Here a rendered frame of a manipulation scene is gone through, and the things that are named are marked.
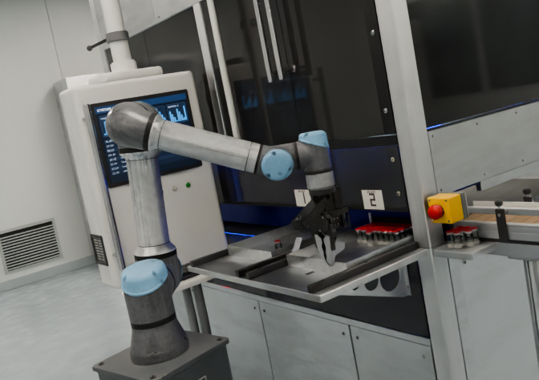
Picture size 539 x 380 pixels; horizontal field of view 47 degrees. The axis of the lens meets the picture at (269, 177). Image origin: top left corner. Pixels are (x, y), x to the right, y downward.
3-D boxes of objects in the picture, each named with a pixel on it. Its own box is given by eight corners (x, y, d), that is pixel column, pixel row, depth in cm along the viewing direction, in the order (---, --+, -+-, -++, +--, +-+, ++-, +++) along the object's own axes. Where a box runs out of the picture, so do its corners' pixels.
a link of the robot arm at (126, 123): (99, 96, 146) (299, 147, 146) (112, 96, 157) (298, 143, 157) (89, 143, 148) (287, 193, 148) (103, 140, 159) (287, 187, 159)
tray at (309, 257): (367, 234, 203) (366, 224, 203) (430, 240, 182) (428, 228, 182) (288, 265, 184) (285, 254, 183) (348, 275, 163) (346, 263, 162)
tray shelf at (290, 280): (297, 232, 235) (296, 228, 235) (445, 247, 178) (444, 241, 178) (188, 271, 208) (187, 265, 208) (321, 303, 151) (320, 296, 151)
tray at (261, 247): (304, 228, 231) (302, 220, 230) (352, 232, 210) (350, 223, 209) (228, 255, 212) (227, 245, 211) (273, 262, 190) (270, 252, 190)
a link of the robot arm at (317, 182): (317, 175, 160) (297, 175, 166) (320, 192, 160) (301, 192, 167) (338, 169, 164) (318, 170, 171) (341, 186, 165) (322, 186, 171)
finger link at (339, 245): (350, 262, 167) (345, 229, 166) (334, 268, 164) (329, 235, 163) (342, 260, 170) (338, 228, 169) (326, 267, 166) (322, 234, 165)
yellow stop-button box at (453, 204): (447, 216, 173) (443, 191, 172) (468, 217, 167) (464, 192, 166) (429, 223, 169) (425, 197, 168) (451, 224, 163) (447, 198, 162)
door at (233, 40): (231, 149, 248) (202, 2, 241) (303, 142, 210) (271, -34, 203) (230, 149, 247) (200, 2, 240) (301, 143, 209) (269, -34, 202)
